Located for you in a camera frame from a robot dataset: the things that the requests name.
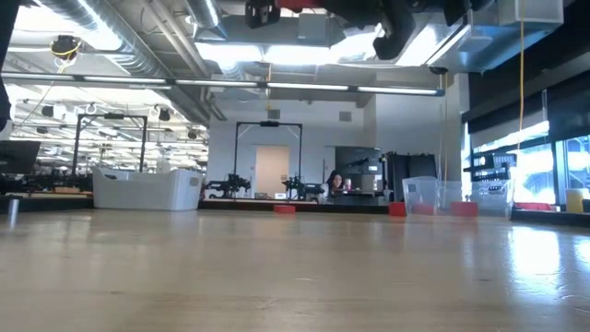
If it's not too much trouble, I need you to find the white plastic bin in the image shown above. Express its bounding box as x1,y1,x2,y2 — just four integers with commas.
91,166,206,212

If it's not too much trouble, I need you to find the black equipment rack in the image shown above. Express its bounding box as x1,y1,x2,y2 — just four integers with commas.
463,151,518,182

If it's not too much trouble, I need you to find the yellow cylinder container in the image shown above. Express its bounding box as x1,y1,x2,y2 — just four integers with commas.
565,187,584,213

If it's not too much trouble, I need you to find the dark shelf unit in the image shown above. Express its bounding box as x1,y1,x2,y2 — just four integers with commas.
335,146,384,207

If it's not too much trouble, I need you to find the yellow cord reel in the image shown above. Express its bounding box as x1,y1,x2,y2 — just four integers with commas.
49,34,83,61

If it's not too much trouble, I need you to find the person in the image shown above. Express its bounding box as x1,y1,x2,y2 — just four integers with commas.
322,170,348,200

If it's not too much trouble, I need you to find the red flat object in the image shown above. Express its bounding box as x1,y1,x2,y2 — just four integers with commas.
513,201,558,212

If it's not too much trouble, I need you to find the black gantry frame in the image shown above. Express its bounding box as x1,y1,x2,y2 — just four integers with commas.
233,120,304,200
72,113,148,174

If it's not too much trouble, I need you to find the long ceiling light fixture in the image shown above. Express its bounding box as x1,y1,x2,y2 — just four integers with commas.
0,71,446,97

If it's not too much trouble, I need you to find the black metal table frame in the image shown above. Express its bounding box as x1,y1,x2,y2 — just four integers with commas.
0,196,590,227

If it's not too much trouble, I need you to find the black monitor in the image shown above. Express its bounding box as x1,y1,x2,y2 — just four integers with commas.
0,139,42,175

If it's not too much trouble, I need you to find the clear plastic bin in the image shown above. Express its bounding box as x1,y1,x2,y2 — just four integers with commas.
403,175,515,219

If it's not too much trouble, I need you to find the silver air duct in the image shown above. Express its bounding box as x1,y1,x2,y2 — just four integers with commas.
39,0,170,79

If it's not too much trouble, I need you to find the silver metal post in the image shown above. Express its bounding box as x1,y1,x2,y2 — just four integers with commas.
6,197,20,227

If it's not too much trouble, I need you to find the black cabinet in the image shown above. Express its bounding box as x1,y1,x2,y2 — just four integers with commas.
384,151,438,204

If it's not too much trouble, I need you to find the door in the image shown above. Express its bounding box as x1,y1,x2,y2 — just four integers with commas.
254,144,290,199

